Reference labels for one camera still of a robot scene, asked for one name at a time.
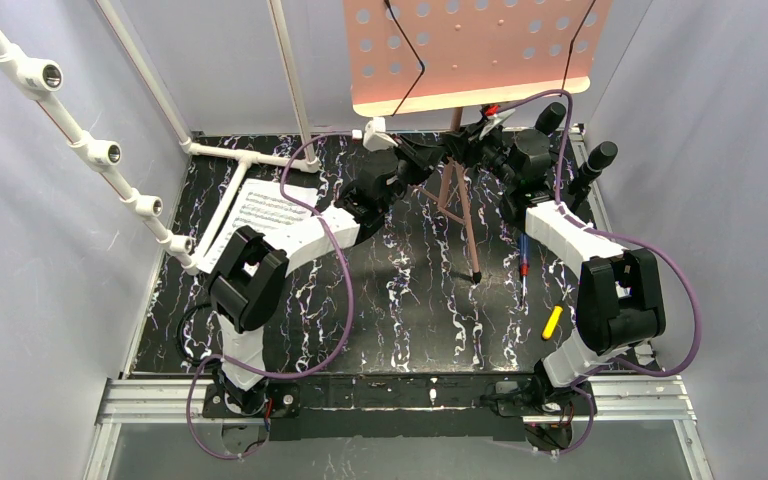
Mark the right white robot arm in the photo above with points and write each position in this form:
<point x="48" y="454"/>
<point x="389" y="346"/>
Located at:
<point x="619" y="297"/>

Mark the pink music stand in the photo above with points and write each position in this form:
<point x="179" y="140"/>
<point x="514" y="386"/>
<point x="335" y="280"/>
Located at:
<point x="416" y="56"/>

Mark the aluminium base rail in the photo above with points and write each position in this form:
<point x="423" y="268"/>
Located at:
<point x="401" y="405"/>

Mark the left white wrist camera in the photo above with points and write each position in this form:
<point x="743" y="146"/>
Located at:
<point x="374" y="136"/>

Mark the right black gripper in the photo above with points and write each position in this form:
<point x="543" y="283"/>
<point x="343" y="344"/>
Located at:
<point x="490" y="142"/>

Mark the sheet music page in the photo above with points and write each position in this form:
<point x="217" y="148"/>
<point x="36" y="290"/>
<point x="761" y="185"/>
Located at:
<point x="259" y="205"/>

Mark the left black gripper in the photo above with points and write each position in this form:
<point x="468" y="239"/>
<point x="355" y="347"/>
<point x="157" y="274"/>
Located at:
<point x="417" y="153"/>

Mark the blue red screwdriver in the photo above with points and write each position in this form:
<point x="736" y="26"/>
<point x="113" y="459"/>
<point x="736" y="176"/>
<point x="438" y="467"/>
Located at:
<point x="524" y="266"/>

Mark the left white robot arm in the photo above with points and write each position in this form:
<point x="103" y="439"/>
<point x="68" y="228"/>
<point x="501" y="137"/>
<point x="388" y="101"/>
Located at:
<point x="247" y="282"/>

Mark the right black microphone on stand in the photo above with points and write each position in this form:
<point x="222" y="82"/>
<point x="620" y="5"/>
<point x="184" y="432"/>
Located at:
<point x="599" y="158"/>

